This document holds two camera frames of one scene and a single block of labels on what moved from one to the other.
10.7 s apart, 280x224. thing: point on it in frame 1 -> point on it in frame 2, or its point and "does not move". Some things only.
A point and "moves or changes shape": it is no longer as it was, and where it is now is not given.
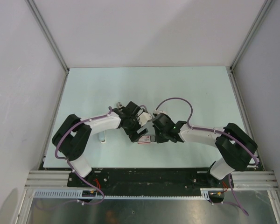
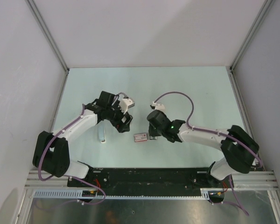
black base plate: [152, 178] does not move
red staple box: [144, 139] moves or changes shape
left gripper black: [133, 135] -> [122, 127]
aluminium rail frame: [264, 179] does not move
